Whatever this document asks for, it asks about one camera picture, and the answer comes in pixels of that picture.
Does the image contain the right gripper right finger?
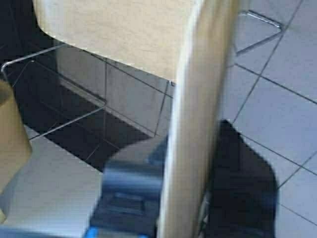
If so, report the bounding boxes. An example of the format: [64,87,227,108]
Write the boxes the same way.
[198,119,278,238]

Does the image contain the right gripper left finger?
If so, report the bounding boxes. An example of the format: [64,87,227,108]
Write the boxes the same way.
[86,135,168,238]

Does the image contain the wooden chair with square cutouts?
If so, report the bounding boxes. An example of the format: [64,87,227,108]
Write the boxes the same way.
[0,80,32,192]

